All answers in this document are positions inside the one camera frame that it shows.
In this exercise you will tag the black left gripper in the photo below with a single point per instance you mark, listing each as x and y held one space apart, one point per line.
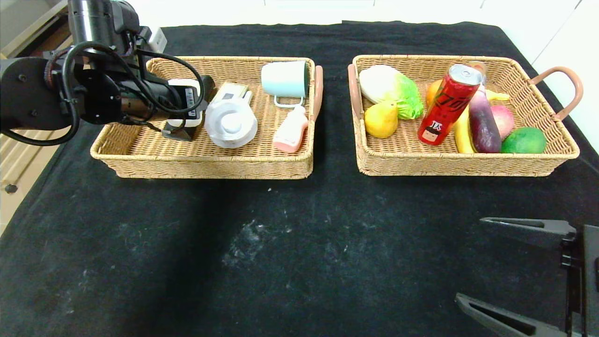
191 100

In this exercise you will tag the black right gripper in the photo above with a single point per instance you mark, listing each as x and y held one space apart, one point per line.
581 271

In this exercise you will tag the white soap bar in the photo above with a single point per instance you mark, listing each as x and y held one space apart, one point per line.
187 82

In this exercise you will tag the black curved plastic object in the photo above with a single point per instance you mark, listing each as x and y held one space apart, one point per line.
180 133

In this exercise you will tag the yellow banana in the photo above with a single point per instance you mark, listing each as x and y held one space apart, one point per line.
463 135

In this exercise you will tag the purple eggplant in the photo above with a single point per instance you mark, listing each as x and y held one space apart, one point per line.
484 126

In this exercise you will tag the red apple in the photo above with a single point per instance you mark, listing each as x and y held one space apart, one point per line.
505 119

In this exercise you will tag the red cola can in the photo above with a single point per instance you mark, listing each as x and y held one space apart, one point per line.
447 107

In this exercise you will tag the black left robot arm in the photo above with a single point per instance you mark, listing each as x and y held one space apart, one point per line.
23 93

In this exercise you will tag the wicker basket with household items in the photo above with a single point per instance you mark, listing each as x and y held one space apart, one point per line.
224 159

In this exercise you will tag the wicker basket with food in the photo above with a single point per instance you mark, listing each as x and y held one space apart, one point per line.
421 159

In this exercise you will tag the small white card box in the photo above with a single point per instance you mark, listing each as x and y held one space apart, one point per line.
229 91

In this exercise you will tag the white round container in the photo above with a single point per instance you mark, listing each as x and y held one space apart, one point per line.
231 124

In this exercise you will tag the mint green cup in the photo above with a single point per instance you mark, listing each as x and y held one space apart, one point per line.
283 79

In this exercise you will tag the pink small bottle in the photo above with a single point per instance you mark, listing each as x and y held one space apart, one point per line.
290 133

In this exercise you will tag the green mango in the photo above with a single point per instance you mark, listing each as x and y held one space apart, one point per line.
522 140

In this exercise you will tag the light wooden rack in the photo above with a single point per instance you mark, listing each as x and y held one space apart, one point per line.
18 159

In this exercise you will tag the yellow pear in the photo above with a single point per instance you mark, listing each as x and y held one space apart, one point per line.
380 122

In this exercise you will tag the green white cabbage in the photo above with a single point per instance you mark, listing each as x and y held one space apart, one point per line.
388 91

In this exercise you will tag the black felt table cloth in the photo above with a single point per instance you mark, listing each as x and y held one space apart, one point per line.
327 243

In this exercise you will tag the orange fruit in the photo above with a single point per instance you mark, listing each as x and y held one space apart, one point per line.
433 93

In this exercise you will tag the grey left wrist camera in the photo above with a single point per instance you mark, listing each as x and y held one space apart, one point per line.
159 40

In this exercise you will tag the grey metal shelf frame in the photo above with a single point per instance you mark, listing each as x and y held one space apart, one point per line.
28 32

